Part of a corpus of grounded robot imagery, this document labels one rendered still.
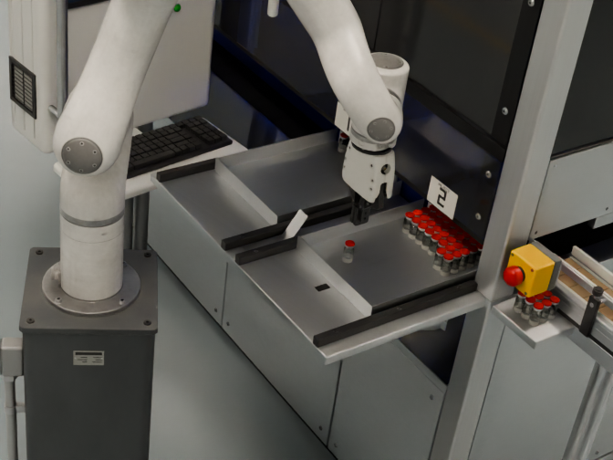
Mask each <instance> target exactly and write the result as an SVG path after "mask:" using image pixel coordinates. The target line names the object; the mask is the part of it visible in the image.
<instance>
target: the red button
mask: <svg viewBox="0 0 613 460"><path fill-rule="evenodd" d="M503 276H504V282H505V283H506V284H507V285H508V286H510V287H516V286H519V285H521V284H522V282H523V273H522V271H521V269H520V268H519V267H517V266H510V267H507V268H506V269H505V270H504V274H503Z"/></svg>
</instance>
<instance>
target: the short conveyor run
mask: <svg viewBox="0 0 613 460"><path fill-rule="evenodd" d="M554 254H555V253H554ZM571 254H572V255H573V256H571V257H570V258H568V259H565V260H563V259H562V258H561V257H560V256H558V257H559V258H561V259H562V261H563V264H562V267H561V270H560V273H559V277H558V280H557V282H556V286H555V287H554V288H553V289H550V290H549V291H551V292H552V296H556V297H558V298H559V299H560V301H559V304H558V309H557V312H558V313H559V314H560V315H561V316H563V317H564V318H565V319H566V320H568V321H569V322H570V323H571V324H573V325H574V326H575V328H574V331H573V334H571V335H568V336H567V337H568V338H569V339H570V340H572V341H573V342H574V343H575V344H576V345H577V346H578V347H579V348H580V349H581V350H583V351H584V352H585V353H586V354H588V355H589V356H590V357H591V358H592V359H594V360H595V361H596V362H597V363H599V364H600V365H601V366H602V367H603V368H605V369H606V370H607V371H608V372H610V373H611V374H612V375H613V273H612V272H610V271H609V270H608V269H606V268H605V267H603V266H602V265H601V264H599V263H598V261H596V260H595V259H594V258H592V257H591V256H589V255H588V254H587V253H585V252H584V251H583V250H581V249H580V248H579V247H577V246H573V249H572V252H571ZM555 255H556V256H557V254H555ZM552 296H551V297H552Z"/></svg>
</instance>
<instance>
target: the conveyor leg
mask: <svg viewBox="0 0 613 460"><path fill-rule="evenodd" d="M612 389H613V375H612V374H611V373H610V372H608V371H607V370H606V369H605V368H603V367H602V366H601V365H600V364H599V363H597V362H596V361H595V364H594V367H593V370H592V372H591V375H590V378H589V381H588V384H587V388H586V391H585V394H584V397H583V399H582V402H581V404H580V407H579V410H578V413H577V418H576V420H575V423H574V426H573V429H572V432H571V434H570V436H569V439H568V442H567V445H566V450H565V452H564V455H563V458H562V460H587V458H588V456H589V453H590V450H591V447H592V444H593V443H594V440H595V437H596V434H597V430H598V427H599V425H600V422H601V420H602V417H603V414H604V411H605V409H606V407H607V404H608V399H609V397H610V394H611V392H612Z"/></svg>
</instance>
